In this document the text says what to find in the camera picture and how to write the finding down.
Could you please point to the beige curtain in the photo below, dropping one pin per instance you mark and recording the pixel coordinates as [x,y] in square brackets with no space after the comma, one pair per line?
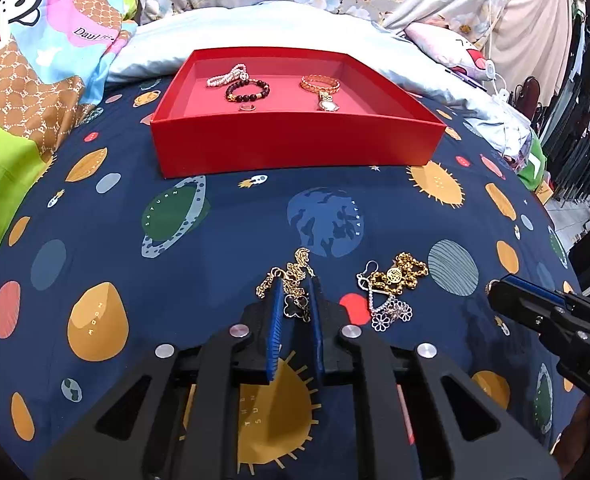
[535,20]

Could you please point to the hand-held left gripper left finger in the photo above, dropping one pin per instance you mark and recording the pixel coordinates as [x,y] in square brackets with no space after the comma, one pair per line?
[275,340]

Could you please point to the green bag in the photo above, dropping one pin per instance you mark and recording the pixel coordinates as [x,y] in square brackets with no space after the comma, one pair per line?
[532,160]

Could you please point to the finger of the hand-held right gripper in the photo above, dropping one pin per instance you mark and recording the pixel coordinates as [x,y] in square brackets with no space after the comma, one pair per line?
[517,307]
[535,290]

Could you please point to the gold wristwatch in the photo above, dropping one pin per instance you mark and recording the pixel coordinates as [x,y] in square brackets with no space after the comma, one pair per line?
[329,105]

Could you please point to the gold braided bangle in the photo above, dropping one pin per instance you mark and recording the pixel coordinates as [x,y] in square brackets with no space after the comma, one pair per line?
[307,86]

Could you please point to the red cardboard box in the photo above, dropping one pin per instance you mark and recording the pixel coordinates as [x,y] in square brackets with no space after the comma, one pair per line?
[295,145]

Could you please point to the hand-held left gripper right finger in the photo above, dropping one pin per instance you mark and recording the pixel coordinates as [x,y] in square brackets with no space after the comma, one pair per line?
[318,340]

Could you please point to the light blue pillow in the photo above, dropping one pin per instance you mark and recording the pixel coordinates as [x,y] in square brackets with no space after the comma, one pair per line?
[255,27]

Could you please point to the person's right forearm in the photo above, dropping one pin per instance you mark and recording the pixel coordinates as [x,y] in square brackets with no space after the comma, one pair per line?
[582,422]

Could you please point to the cartoon monkey print quilt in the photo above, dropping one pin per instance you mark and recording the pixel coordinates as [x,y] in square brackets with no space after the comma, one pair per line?
[35,50]

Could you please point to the silver flower drop earring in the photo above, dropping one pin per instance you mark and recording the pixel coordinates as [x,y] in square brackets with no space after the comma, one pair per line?
[381,321]

